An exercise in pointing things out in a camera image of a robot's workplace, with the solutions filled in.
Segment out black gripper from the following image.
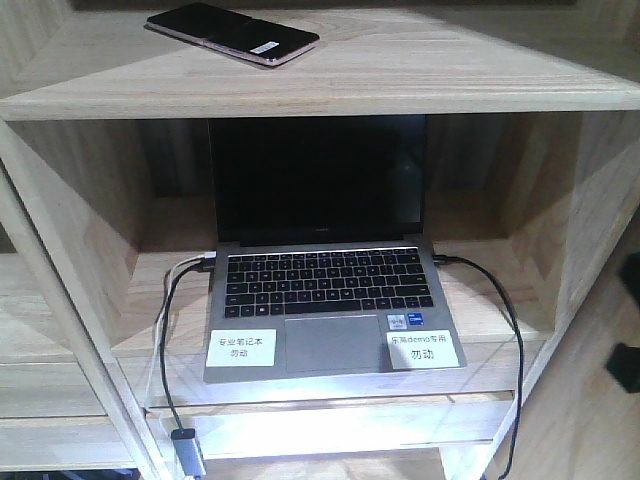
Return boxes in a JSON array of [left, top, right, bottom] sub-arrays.
[[605, 252, 639, 393]]

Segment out black smartphone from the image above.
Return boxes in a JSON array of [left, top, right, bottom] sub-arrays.
[[145, 2, 320, 67]]

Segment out wooden desk shelf unit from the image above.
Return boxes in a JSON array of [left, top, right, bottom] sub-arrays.
[[1, 1, 639, 479]]

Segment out grey laptop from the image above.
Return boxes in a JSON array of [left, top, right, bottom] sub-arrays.
[[204, 114, 466, 383]]

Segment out grey usb hub adapter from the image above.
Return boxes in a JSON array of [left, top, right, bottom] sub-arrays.
[[170, 428, 206, 479]]

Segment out black laptop cable right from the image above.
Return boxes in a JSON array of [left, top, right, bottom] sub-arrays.
[[432, 253, 526, 480]]

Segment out black laptop cable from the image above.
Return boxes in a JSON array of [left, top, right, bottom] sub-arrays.
[[158, 261, 217, 432], [432, 253, 526, 480]]

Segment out black laptop cable left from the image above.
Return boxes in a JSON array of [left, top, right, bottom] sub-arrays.
[[158, 261, 217, 432]]

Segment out white laptop cable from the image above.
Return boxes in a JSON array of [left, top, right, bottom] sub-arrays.
[[144, 252, 217, 441]]

